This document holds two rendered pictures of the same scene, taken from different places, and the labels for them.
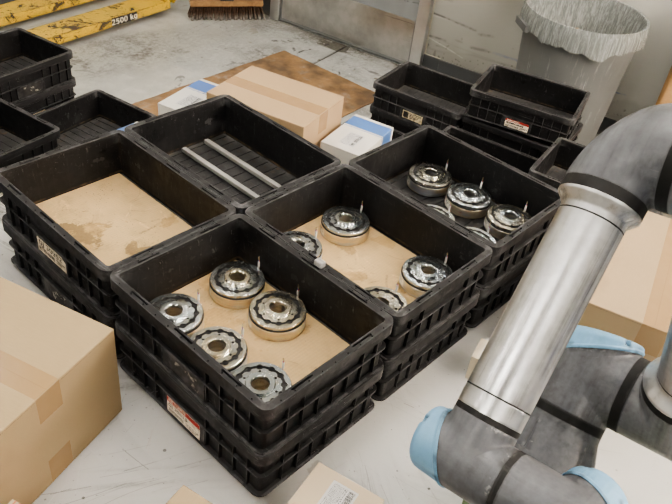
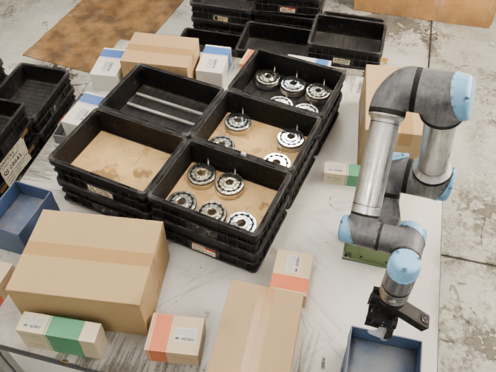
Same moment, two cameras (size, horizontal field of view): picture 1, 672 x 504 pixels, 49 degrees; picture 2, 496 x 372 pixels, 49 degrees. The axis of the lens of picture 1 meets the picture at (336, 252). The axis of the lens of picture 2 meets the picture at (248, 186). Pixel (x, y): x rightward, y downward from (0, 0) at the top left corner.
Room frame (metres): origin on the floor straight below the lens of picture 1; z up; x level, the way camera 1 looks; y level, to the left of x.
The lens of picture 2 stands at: (-0.24, 0.33, 2.30)
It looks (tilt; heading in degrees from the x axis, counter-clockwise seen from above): 49 degrees down; 346
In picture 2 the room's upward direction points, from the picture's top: straight up
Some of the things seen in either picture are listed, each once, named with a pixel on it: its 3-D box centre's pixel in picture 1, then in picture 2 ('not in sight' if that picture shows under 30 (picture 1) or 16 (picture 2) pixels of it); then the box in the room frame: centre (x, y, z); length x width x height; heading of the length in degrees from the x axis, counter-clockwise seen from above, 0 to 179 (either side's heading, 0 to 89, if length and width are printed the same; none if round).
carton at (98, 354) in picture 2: not in sight; (65, 339); (0.59, 0.69, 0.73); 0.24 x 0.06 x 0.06; 66
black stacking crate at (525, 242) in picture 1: (452, 202); (286, 91); (1.39, -0.24, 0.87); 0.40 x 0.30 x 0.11; 52
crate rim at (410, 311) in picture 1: (367, 235); (257, 129); (1.16, -0.06, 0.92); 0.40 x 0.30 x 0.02; 52
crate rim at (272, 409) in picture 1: (250, 302); (220, 185); (0.92, 0.13, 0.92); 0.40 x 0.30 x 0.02; 52
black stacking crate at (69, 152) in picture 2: (116, 217); (121, 159); (1.17, 0.44, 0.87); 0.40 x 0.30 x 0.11; 52
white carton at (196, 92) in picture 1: (197, 110); (111, 69); (1.88, 0.45, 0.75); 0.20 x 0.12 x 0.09; 157
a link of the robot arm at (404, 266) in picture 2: not in sight; (401, 271); (0.36, -0.21, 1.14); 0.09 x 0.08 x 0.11; 143
